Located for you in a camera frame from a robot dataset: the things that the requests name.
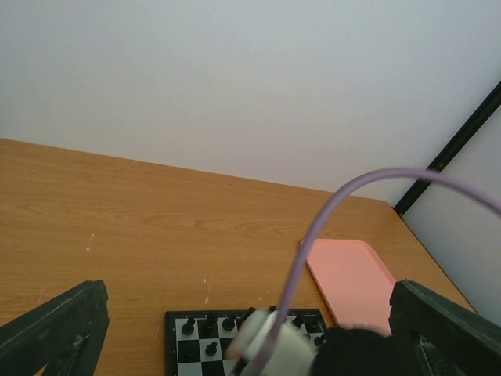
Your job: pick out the black chess pieces row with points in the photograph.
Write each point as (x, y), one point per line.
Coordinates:
(203, 335)

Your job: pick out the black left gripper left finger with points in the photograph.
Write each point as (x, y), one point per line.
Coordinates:
(63, 336)

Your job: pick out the right black frame post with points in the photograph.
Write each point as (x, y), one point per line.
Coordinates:
(466, 132)

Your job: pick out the black white chess board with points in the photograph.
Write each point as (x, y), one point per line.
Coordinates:
(211, 367)

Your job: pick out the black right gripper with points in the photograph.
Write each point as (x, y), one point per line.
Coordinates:
(358, 352)

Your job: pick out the pink plastic tray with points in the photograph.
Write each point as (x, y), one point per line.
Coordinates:
(354, 283)

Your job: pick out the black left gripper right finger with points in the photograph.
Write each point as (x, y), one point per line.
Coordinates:
(436, 336)

